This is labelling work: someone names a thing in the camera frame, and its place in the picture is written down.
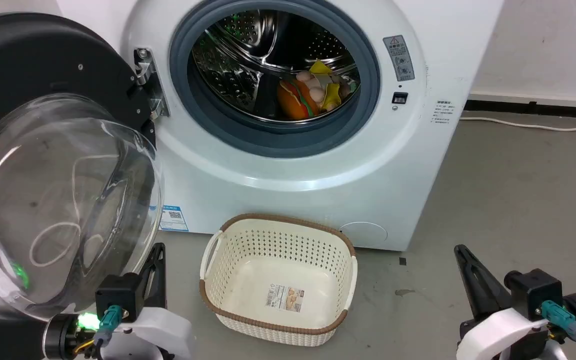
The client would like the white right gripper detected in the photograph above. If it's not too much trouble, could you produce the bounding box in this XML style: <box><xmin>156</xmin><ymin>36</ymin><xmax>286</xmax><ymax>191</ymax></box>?
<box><xmin>454</xmin><ymin>244</ymin><xmax>553</xmax><ymax>360</ymax></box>

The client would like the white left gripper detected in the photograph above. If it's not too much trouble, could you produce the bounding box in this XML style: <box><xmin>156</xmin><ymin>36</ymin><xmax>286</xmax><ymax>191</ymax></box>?
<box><xmin>99</xmin><ymin>242</ymin><xmax>195</xmax><ymax>360</ymax></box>

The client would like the white washing machine body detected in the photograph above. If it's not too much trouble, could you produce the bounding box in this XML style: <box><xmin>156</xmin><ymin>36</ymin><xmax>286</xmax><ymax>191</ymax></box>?
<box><xmin>58</xmin><ymin>0</ymin><xmax>505</xmax><ymax>252</ymax></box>

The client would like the metal door hinge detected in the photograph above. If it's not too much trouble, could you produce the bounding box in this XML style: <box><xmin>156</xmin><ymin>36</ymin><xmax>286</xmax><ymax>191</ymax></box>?
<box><xmin>134</xmin><ymin>47</ymin><xmax>170</xmax><ymax>120</ymax></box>

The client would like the steel washing drum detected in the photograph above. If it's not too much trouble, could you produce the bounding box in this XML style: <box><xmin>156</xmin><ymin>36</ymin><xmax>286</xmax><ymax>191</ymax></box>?
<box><xmin>191</xmin><ymin>9</ymin><xmax>361</xmax><ymax>123</ymax></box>

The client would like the washer door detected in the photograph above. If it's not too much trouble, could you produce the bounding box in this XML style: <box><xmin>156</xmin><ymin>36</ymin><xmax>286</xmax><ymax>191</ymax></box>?
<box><xmin>0</xmin><ymin>12</ymin><xmax>165</xmax><ymax>360</ymax></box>

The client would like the blue QR sticker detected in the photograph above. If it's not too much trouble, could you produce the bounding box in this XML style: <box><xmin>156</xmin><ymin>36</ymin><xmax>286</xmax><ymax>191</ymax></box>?
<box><xmin>159</xmin><ymin>205</ymin><xmax>189</xmax><ymax>232</ymax></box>

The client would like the cream laundry basket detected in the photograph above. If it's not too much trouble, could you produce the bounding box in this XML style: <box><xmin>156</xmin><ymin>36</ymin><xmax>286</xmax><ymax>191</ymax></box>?
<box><xmin>199</xmin><ymin>213</ymin><xmax>358</xmax><ymax>347</ymax></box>

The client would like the round filter cover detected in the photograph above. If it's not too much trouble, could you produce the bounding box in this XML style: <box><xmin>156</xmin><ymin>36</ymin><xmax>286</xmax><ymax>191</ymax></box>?
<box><xmin>339</xmin><ymin>221</ymin><xmax>389</xmax><ymax>249</ymax></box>

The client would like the paper label in basket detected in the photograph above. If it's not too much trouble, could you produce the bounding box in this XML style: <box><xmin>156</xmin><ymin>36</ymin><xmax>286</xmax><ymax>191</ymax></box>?
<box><xmin>266</xmin><ymin>283</ymin><xmax>305</xmax><ymax>313</ymax></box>

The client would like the small text sticker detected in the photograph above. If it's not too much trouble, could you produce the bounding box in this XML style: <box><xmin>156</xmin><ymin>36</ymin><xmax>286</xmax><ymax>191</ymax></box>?
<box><xmin>430</xmin><ymin>100</ymin><xmax>454</xmax><ymax>125</ymax></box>

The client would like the black baseboard strip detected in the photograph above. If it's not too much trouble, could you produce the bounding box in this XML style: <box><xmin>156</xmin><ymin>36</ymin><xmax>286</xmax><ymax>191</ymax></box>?
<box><xmin>464</xmin><ymin>99</ymin><xmax>576</xmax><ymax>120</ymax></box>

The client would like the orange hamburger toy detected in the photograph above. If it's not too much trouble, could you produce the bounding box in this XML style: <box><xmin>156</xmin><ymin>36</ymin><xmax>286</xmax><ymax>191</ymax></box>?
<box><xmin>276</xmin><ymin>79</ymin><xmax>321</xmax><ymax>121</ymax></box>

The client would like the left cable with teal plug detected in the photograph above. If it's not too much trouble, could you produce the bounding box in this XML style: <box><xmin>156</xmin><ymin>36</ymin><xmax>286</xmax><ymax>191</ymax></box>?
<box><xmin>92</xmin><ymin>304</ymin><xmax>122</xmax><ymax>351</ymax></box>

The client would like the cable with teal plug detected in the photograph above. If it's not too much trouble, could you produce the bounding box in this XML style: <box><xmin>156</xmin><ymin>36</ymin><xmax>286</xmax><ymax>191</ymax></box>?
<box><xmin>92</xmin><ymin>304</ymin><xmax>122</xmax><ymax>351</ymax></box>
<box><xmin>540</xmin><ymin>300</ymin><xmax>576</xmax><ymax>360</ymax></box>

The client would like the right cable with teal plug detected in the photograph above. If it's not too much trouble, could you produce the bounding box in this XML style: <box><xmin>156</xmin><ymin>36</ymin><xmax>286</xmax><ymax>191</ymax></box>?
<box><xmin>540</xmin><ymin>300</ymin><xmax>576</xmax><ymax>360</ymax></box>

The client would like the white floor cable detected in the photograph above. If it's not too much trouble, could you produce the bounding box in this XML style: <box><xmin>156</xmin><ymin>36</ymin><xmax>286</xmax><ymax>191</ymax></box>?
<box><xmin>460</xmin><ymin>116</ymin><xmax>576</xmax><ymax>132</ymax></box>

